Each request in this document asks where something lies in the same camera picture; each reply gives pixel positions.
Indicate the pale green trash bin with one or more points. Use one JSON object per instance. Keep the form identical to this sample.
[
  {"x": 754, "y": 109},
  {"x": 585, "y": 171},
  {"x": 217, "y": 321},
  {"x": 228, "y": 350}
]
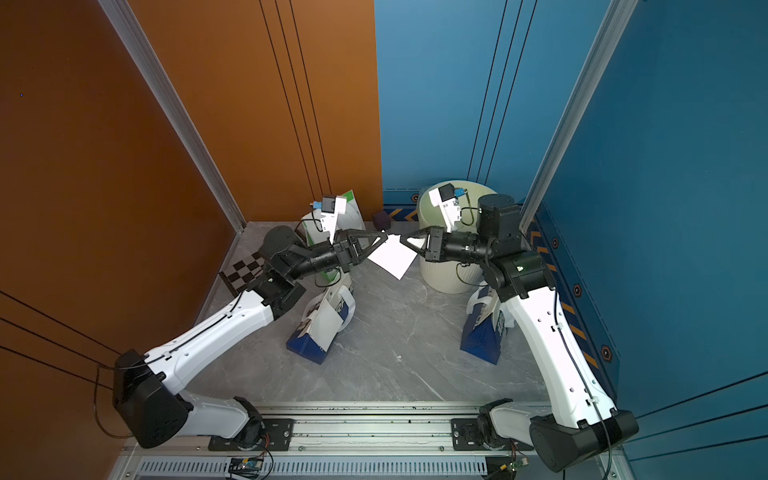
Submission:
[{"x": 449, "y": 277}]

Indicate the green white paper bag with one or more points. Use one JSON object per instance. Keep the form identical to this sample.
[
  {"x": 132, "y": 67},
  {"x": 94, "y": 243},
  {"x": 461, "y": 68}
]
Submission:
[{"x": 351, "y": 219}]

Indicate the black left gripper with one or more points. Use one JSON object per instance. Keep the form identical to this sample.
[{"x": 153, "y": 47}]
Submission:
[{"x": 345, "y": 247}]

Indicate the white receipt bag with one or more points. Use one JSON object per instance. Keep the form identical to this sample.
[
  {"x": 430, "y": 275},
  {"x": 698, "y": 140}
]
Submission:
[
  {"x": 393, "y": 256},
  {"x": 326, "y": 320}
]

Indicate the green circuit board right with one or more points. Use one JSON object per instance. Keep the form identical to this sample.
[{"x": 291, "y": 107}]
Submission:
[{"x": 504, "y": 469}]

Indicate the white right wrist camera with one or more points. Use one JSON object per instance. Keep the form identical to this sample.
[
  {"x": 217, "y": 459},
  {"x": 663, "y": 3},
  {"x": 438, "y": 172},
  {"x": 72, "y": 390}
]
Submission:
[{"x": 446, "y": 198}]

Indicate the blue white bag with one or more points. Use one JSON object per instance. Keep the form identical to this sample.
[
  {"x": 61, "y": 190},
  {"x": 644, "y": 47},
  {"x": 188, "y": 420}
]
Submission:
[
  {"x": 486, "y": 324},
  {"x": 300, "y": 343}
]

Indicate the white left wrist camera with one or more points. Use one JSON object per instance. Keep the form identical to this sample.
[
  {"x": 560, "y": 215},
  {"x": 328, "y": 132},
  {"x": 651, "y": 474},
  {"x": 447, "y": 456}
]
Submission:
[{"x": 325, "y": 213}]

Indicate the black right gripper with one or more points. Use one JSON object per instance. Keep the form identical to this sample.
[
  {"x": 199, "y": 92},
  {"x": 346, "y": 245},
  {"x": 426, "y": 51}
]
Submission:
[{"x": 437, "y": 251}]

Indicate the brown checkered chessboard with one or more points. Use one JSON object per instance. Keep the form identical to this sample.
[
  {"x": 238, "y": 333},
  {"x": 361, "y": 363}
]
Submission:
[{"x": 237, "y": 276}]

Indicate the purple cube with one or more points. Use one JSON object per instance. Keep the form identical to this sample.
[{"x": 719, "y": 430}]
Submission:
[{"x": 382, "y": 221}]

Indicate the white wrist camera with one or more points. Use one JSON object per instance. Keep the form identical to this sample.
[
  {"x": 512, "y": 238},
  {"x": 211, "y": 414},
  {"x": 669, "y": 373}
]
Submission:
[
  {"x": 446, "y": 198},
  {"x": 325, "y": 213}
]

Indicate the green circuit board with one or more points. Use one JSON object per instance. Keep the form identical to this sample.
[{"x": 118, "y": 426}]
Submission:
[
  {"x": 504, "y": 469},
  {"x": 246, "y": 468}
]

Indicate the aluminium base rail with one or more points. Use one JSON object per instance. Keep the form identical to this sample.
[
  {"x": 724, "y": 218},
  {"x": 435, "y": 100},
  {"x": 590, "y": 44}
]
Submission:
[{"x": 363, "y": 440}]

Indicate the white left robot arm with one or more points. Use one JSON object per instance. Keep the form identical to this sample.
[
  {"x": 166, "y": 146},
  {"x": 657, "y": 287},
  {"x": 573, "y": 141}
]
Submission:
[{"x": 149, "y": 391}]

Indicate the green circuit board left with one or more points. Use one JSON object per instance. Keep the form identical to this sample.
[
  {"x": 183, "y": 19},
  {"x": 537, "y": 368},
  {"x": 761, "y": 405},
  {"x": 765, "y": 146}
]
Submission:
[{"x": 246, "y": 468}]

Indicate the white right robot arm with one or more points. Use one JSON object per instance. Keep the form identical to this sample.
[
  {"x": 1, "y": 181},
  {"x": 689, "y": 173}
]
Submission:
[{"x": 582, "y": 420}]

